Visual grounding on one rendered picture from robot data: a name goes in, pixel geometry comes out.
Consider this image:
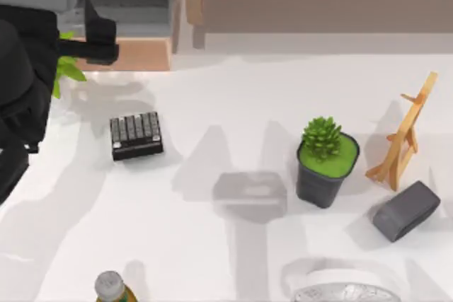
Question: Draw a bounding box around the green leafy plant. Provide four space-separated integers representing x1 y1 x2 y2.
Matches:
52 30 88 100

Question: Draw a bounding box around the shallow salmon-coloured box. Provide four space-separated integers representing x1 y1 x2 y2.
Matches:
72 35 173 71

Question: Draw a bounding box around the black keypad with grey keys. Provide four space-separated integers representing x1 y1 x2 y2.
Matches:
109 110 165 162

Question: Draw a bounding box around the wooden shelf unit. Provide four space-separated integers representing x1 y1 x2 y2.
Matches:
183 0 453 50

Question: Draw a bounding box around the yellow-green bottle with grey cap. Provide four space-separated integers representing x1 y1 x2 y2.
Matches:
93 270 137 302

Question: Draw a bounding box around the green succulent in grey pot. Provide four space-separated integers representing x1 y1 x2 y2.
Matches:
296 115 361 209

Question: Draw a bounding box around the wooden easel stand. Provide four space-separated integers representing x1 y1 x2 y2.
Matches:
365 71 440 192

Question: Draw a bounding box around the white round bowl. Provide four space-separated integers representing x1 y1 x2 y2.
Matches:
289 267 405 302

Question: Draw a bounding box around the dark grey rounded box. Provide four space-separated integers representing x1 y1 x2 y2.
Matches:
372 180 442 243

